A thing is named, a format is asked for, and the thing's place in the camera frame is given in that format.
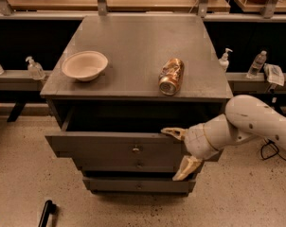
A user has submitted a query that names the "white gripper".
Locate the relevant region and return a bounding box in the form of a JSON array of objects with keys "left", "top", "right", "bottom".
[{"left": 161, "top": 123, "right": 219, "bottom": 181}]

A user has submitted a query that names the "grey top drawer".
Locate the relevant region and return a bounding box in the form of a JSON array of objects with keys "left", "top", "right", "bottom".
[{"left": 45, "top": 106, "right": 223, "bottom": 168}]

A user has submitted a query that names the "grey drawer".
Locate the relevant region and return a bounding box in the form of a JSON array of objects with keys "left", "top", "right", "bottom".
[
  {"left": 45, "top": 106, "right": 223, "bottom": 168},
  {"left": 82, "top": 177, "right": 196, "bottom": 194},
  {"left": 74, "top": 158, "right": 181, "bottom": 172}
]

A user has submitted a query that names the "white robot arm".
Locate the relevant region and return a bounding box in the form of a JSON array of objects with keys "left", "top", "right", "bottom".
[{"left": 161, "top": 95, "right": 286, "bottom": 181}]

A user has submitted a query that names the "grey drawer cabinet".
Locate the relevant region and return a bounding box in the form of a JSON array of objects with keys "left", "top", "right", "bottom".
[{"left": 39, "top": 13, "right": 235, "bottom": 197}]

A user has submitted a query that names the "grey middle drawer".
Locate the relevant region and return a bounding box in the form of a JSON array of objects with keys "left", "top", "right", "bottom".
[{"left": 74, "top": 158, "right": 181, "bottom": 172}]

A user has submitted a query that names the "grey bottom drawer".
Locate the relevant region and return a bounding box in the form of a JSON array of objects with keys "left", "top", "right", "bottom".
[{"left": 82, "top": 177, "right": 196, "bottom": 194}]

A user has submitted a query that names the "crushed gold soda can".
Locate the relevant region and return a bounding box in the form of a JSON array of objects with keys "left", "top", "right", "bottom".
[{"left": 158, "top": 58, "right": 185, "bottom": 96}]

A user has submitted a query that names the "right white sanitizer pump bottle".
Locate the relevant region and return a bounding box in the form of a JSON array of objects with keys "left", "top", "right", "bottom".
[{"left": 219, "top": 48, "right": 231, "bottom": 72}]

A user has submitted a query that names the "clear plastic water bottle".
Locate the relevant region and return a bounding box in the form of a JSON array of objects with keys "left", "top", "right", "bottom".
[{"left": 246, "top": 50, "right": 267, "bottom": 79}]

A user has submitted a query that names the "crumpled white packet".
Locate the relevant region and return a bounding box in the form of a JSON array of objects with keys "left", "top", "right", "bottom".
[{"left": 264, "top": 63, "right": 285, "bottom": 86}]

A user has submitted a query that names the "white paper bowl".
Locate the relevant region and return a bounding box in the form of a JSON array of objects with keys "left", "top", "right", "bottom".
[{"left": 62, "top": 51, "right": 108, "bottom": 81}]

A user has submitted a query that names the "black object on floor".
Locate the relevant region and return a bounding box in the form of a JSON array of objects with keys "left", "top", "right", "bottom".
[{"left": 38, "top": 200, "right": 57, "bottom": 227}]

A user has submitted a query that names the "wooden desk top left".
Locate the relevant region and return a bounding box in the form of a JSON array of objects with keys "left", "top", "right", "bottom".
[{"left": 8, "top": 0, "right": 198, "bottom": 12}]

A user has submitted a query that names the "left clear sanitizer pump bottle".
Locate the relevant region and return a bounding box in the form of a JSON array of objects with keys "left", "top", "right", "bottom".
[{"left": 26, "top": 56, "right": 45, "bottom": 80}]

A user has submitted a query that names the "black cable on floor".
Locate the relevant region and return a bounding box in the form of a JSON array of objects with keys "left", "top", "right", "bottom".
[{"left": 259, "top": 139, "right": 286, "bottom": 165}]

